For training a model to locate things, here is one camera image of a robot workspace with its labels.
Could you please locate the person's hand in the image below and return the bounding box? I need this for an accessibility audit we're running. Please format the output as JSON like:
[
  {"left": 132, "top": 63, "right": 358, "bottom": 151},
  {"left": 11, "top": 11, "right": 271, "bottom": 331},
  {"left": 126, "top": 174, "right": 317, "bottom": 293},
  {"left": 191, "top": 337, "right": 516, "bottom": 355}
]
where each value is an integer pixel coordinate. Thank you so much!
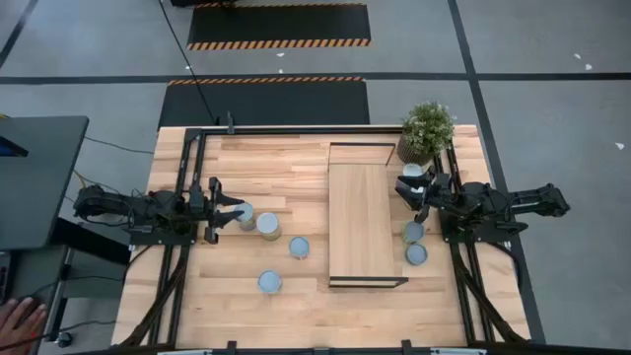
[{"left": 0, "top": 296, "right": 49, "bottom": 352}]

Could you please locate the green orange labelled can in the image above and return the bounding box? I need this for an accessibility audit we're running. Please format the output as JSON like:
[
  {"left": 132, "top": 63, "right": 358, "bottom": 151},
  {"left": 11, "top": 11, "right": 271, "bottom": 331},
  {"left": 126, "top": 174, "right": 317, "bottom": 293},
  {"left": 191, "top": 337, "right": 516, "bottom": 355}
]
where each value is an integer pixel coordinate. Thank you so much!
[{"left": 234, "top": 201, "right": 257, "bottom": 233}]

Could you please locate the yellowish labelled can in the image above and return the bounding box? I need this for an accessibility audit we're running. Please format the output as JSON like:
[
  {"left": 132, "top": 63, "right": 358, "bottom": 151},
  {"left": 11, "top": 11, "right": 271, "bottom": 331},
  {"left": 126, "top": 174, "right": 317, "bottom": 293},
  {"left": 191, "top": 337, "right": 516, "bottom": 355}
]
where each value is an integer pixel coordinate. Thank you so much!
[{"left": 400, "top": 163, "right": 425, "bottom": 203}]

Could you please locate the wooden shelf black frame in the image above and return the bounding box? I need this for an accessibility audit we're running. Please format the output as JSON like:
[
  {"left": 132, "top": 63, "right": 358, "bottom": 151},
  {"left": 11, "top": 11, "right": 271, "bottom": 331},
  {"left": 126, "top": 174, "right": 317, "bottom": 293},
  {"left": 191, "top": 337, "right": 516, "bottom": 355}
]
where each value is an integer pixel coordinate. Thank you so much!
[{"left": 326, "top": 141, "right": 410, "bottom": 289}]

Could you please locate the potted green plant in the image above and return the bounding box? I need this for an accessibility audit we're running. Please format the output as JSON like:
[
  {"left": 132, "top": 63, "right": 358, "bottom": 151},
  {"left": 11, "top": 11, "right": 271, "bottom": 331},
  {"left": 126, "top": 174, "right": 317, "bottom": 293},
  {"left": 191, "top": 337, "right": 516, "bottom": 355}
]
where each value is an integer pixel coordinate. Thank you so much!
[{"left": 396, "top": 101, "right": 457, "bottom": 168}]

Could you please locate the yellow-green blue peas can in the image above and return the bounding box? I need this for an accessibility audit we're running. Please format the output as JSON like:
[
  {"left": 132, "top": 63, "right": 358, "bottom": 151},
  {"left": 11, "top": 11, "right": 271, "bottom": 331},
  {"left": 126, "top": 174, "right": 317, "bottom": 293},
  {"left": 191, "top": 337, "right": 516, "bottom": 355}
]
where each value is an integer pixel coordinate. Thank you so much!
[{"left": 255, "top": 211, "right": 283, "bottom": 242}]

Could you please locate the black keyboard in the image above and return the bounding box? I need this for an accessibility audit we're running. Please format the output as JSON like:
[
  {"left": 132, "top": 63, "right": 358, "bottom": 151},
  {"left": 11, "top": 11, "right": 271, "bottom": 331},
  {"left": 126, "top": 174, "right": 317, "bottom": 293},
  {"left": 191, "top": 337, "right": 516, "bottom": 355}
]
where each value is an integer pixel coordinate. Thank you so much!
[{"left": 0, "top": 249, "right": 12, "bottom": 305}]

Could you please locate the dark monitor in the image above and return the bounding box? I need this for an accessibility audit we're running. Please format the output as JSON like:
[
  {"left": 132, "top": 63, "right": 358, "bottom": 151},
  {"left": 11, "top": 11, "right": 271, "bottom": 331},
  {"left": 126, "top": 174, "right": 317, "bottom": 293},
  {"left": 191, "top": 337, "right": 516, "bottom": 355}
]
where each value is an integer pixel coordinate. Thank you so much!
[{"left": 0, "top": 134, "right": 30, "bottom": 159}]

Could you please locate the mixed vegetables can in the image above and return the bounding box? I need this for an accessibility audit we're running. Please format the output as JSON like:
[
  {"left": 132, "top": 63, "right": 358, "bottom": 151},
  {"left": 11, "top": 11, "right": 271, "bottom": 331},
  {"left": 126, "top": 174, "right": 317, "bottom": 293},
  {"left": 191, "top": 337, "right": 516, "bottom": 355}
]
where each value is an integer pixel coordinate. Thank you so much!
[{"left": 256, "top": 268, "right": 284, "bottom": 296}]

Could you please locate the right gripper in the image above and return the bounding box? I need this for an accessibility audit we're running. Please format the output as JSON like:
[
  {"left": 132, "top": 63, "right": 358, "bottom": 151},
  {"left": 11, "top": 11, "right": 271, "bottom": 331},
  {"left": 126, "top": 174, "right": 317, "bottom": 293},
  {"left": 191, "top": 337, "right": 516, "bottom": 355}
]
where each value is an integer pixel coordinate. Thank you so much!
[{"left": 394, "top": 166, "right": 457, "bottom": 225}]

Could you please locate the long black floor cable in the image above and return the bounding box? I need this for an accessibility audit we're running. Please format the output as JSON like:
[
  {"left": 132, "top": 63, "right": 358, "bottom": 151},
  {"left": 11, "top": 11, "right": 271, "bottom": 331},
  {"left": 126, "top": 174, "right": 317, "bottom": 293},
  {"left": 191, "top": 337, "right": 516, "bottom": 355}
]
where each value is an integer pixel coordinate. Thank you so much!
[{"left": 157, "top": 0, "right": 221, "bottom": 125}]

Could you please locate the black desk leg frame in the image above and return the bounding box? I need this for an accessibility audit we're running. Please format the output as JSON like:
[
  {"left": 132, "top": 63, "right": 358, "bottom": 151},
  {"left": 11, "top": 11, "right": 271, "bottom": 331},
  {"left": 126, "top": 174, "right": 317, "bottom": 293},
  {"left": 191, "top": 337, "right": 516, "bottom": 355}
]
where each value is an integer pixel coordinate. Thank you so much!
[{"left": 48, "top": 216, "right": 133, "bottom": 267}]

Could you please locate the thin black floor cable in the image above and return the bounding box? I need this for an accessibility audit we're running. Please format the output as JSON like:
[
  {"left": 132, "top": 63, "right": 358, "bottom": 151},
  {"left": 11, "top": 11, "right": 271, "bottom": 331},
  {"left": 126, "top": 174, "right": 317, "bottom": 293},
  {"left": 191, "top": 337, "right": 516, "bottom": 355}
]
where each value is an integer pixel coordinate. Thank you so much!
[{"left": 83, "top": 136, "right": 155, "bottom": 156}]

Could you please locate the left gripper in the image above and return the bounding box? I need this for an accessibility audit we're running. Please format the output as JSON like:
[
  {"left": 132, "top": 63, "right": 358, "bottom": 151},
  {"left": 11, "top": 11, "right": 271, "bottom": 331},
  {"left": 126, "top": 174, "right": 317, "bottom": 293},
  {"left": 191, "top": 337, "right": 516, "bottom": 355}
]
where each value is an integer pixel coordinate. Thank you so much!
[{"left": 189, "top": 176, "right": 246, "bottom": 246}]

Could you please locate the teal can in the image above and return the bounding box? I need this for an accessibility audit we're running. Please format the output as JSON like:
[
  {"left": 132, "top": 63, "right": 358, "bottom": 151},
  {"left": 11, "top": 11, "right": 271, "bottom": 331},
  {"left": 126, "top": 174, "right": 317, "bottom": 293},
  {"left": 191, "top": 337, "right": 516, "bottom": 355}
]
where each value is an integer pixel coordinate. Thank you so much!
[{"left": 404, "top": 243, "right": 429, "bottom": 267}]

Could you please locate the black table rig frame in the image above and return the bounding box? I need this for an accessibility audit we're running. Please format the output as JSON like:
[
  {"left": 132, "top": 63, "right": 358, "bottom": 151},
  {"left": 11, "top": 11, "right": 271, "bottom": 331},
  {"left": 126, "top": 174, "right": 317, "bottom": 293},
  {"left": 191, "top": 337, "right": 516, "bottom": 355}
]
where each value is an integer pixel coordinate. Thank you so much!
[{"left": 115, "top": 125, "right": 531, "bottom": 355}]

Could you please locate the green polka dot can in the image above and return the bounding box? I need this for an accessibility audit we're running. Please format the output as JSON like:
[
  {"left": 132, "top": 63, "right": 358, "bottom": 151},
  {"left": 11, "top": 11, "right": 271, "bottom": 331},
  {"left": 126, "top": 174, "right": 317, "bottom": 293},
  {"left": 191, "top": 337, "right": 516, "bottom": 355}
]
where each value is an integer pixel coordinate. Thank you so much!
[{"left": 402, "top": 220, "right": 426, "bottom": 246}]

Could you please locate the black hazard-striped floor mat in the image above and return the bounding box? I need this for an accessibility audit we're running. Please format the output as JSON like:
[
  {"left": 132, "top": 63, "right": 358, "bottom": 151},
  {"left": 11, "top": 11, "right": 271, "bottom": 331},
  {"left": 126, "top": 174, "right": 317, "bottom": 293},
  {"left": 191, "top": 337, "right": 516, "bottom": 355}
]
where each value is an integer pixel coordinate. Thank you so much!
[
  {"left": 157, "top": 75, "right": 371, "bottom": 130},
  {"left": 185, "top": 2, "right": 373, "bottom": 52}
]

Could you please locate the light grey desk surface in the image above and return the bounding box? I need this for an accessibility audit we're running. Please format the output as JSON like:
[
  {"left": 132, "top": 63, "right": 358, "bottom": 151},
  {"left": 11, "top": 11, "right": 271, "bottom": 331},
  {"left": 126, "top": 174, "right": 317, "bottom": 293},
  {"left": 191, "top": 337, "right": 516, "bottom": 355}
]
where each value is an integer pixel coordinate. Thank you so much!
[{"left": 0, "top": 245, "right": 70, "bottom": 355}]

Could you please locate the dark grey desk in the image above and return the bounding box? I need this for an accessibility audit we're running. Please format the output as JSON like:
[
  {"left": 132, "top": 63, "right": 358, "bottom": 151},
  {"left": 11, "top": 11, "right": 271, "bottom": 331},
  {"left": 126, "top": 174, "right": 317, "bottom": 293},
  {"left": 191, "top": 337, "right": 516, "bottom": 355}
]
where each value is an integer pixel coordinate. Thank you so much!
[{"left": 0, "top": 114, "right": 91, "bottom": 251}]

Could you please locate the red white tomato can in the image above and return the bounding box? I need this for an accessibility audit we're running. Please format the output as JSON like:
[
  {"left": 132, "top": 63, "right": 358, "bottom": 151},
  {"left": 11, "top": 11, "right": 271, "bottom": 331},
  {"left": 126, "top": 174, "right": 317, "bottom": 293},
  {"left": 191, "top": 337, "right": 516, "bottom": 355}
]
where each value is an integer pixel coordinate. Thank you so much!
[{"left": 288, "top": 236, "right": 312, "bottom": 261}]

